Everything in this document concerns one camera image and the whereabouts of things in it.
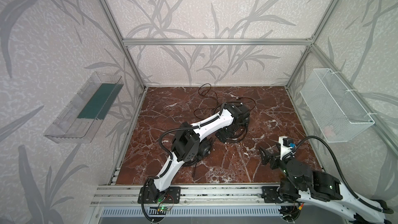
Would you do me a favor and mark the aluminium frame crossbar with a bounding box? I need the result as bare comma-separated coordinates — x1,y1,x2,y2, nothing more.
122,38,313,46

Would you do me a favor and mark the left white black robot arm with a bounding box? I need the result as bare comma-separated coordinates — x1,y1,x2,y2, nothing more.
138,102,250,204

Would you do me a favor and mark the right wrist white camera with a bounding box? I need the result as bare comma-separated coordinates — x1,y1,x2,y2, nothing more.
278,136,295,160

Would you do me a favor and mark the white wire mesh basket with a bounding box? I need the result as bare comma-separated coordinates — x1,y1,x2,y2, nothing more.
301,68,375,143

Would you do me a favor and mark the aluminium front rail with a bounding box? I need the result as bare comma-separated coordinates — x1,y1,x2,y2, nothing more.
90,184,353,207

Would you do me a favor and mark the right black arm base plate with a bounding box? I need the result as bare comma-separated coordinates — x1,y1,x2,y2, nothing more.
261,186,283,204

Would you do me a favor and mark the clear plastic wall tray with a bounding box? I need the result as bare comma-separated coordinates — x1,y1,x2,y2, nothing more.
44,72,124,144

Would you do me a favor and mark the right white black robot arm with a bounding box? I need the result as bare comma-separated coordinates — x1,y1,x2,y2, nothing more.
259,136,394,224

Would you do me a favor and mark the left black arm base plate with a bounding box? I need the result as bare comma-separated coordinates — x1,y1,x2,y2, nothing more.
137,186,181,204

